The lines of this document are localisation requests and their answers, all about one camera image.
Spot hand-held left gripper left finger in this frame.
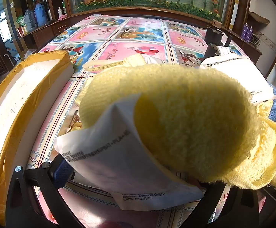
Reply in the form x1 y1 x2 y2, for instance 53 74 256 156
5 155 86 228

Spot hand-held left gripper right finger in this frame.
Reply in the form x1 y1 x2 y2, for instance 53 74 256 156
182 180 267 228

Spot foam box with yellow tape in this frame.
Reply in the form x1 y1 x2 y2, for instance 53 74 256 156
0 50 75 226

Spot blue towel with white tag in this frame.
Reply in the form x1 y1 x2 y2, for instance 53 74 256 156
268 85 276 122

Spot yellow fluffy towel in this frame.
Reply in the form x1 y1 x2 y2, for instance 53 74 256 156
77 63 276 192

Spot white plastic packet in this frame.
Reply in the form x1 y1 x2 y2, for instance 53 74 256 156
217 46 231 58

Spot colourful printed tablecloth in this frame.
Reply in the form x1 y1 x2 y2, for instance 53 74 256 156
25 14 276 228

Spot green snack packet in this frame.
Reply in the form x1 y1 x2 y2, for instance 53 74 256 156
16 15 27 28

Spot grey-blue water jug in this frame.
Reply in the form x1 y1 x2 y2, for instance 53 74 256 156
24 9 37 29

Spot black boxy device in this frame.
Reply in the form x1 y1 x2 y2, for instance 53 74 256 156
205 35 232 61

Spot blue thermos flask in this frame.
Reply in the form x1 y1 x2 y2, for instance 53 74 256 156
34 2 48 27

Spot black device with tan knob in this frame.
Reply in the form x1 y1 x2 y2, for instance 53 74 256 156
204 19 224 46

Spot dark wooden door frame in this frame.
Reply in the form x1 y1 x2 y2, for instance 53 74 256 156
0 2 18 74

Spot tangled black cables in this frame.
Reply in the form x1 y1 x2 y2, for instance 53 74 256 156
252 33 262 47

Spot brown wall shelf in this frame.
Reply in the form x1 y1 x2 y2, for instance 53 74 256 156
248 11 270 25

